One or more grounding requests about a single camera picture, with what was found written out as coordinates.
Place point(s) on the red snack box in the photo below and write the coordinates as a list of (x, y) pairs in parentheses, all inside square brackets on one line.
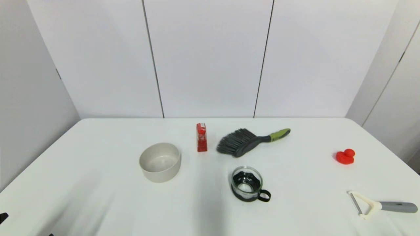
[(201, 139)]

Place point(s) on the beige round bowl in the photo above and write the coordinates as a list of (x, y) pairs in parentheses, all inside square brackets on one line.
[(159, 164)]

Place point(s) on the red rubber duck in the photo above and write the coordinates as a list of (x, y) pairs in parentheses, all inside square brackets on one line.
[(344, 158)]

